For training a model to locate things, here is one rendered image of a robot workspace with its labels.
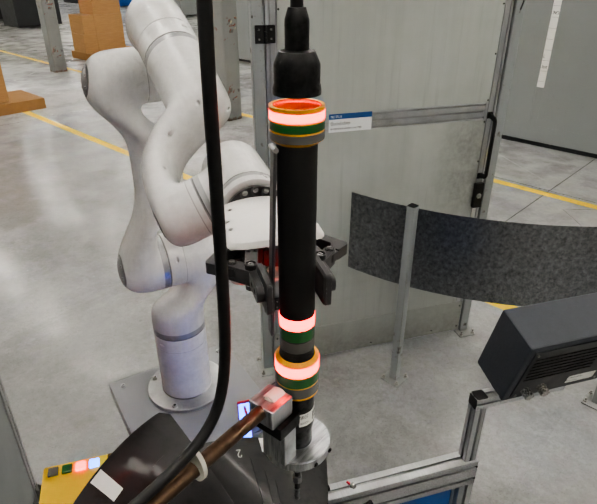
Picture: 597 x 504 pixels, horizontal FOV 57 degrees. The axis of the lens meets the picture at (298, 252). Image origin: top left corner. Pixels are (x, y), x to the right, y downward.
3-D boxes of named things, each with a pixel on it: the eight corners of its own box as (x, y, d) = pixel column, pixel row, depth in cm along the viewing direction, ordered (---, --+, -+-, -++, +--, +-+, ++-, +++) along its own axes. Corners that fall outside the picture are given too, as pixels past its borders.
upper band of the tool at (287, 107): (301, 153, 40) (301, 113, 39) (258, 142, 43) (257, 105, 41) (335, 139, 43) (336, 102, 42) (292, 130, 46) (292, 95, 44)
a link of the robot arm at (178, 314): (147, 319, 130) (131, 229, 119) (219, 298, 138) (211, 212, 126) (161, 347, 121) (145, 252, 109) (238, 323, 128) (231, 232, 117)
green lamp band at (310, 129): (301, 138, 40) (301, 129, 39) (257, 128, 42) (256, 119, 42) (336, 126, 43) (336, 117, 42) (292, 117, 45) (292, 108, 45)
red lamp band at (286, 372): (300, 386, 51) (300, 375, 50) (265, 366, 53) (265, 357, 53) (328, 362, 54) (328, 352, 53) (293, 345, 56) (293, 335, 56)
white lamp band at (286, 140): (301, 149, 40) (301, 140, 40) (257, 138, 42) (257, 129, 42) (335, 136, 43) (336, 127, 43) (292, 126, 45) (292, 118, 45)
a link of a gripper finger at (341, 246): (349, 239, 58) (344, 265, 53) (278, 234, 59) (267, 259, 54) (350, 229, 58) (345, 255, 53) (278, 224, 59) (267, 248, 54)
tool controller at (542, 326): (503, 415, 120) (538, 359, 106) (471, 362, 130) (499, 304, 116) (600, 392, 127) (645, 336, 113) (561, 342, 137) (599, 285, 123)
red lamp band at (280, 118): (301, 128, 39) (301, 118, 39) (256, 118, 42) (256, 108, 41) (336, 116, 42) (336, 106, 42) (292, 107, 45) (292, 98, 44)
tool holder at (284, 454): (290, 497, 53) (289, 424, 49) (238, 461, 57) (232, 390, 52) (342, 441, 59) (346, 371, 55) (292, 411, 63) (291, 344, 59)
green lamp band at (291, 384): (300, 396, 52) (300, 386, 51) (266, 377, 54) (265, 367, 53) (327, 372, 55) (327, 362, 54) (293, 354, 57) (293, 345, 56)
